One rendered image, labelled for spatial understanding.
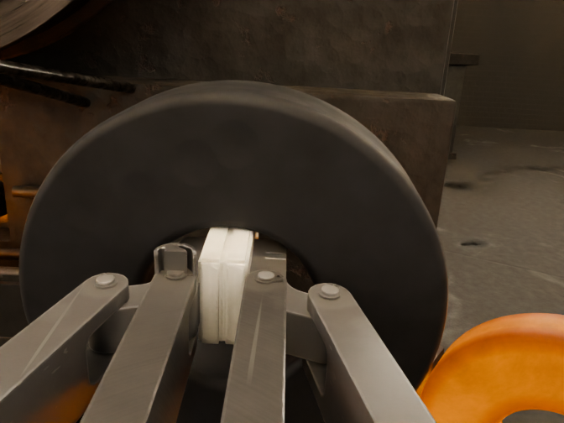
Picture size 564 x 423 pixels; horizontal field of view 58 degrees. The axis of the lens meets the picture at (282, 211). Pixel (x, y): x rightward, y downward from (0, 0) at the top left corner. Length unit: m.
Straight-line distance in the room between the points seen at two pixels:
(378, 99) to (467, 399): 0.29
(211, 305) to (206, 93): 0.06
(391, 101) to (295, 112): 0.36
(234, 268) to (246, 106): 0.05
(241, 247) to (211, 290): 0.02
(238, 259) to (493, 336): 0.19
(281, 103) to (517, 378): 0.22
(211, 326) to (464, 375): 0.20
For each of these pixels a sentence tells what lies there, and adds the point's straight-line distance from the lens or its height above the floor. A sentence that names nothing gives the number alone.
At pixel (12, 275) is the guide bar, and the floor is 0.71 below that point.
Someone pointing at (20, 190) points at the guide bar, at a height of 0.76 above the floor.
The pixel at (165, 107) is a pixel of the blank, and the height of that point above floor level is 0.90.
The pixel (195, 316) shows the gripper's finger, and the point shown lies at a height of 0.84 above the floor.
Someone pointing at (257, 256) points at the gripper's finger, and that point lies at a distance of 0.17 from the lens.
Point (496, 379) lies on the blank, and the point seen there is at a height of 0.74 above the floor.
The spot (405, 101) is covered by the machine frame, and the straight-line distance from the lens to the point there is 0.52.
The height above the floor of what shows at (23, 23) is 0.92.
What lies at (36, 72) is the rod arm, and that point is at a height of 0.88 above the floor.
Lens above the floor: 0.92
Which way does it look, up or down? 19 degrees down
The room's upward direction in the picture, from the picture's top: 3 degrees clockwise
